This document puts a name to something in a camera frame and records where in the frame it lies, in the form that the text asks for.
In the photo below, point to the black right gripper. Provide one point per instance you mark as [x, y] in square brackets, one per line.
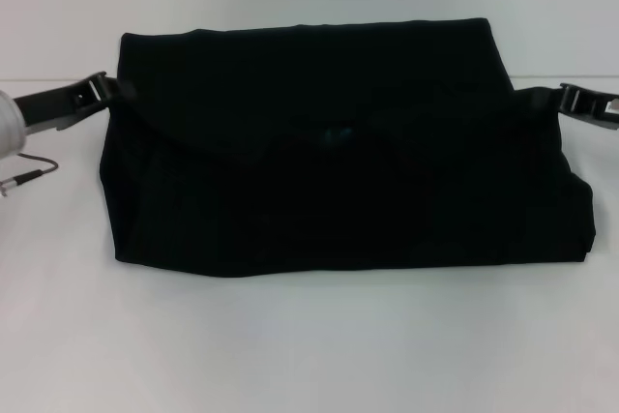
[602, 113]

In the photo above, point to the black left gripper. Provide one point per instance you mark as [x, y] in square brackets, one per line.
[53, 106]

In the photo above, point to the black t-shirt with FREE print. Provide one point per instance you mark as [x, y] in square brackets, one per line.
[309, 166]

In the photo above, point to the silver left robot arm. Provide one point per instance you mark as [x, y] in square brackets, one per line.
[9, 127]

